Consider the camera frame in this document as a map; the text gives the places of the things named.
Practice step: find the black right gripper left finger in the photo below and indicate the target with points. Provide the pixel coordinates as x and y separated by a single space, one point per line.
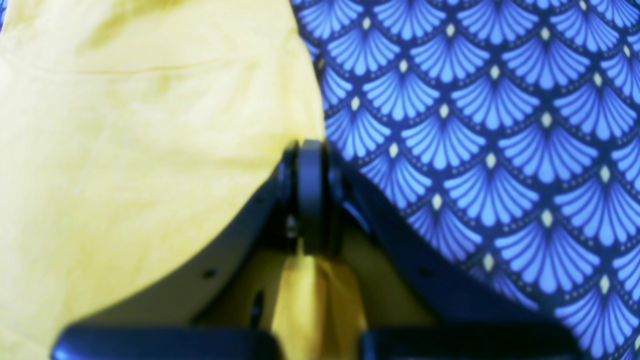
164 321

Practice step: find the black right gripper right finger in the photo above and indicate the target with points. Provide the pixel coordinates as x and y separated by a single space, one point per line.
472 321

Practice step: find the yellow T-shirt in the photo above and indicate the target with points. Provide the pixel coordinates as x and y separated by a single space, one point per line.
132 131

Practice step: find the blue fan-patterned tablecloth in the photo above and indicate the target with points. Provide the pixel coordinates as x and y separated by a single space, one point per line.
507 134

